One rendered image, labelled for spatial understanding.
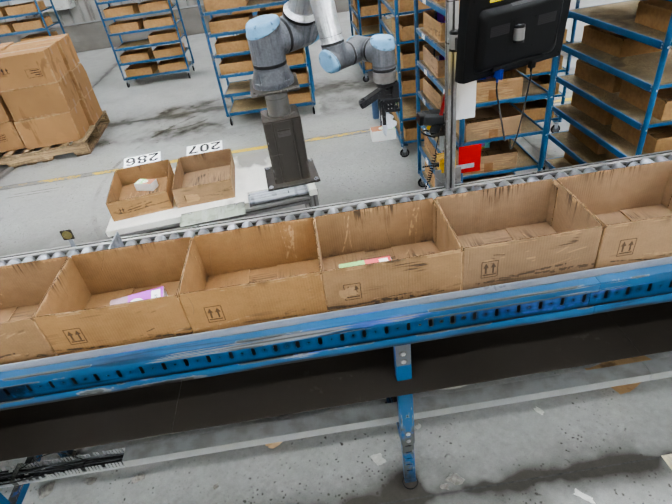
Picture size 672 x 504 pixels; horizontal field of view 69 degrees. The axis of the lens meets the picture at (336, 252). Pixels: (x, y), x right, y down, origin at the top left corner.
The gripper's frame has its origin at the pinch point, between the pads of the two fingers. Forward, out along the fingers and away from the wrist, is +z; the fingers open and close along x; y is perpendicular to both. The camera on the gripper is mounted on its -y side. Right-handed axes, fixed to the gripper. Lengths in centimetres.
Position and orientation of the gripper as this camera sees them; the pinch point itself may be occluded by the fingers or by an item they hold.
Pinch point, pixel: (382, 130)
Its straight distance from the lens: 211.3
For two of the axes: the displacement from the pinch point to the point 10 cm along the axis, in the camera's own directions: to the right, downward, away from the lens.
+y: 9.9, -1.4, 0.0
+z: 1.2, 8.0, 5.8
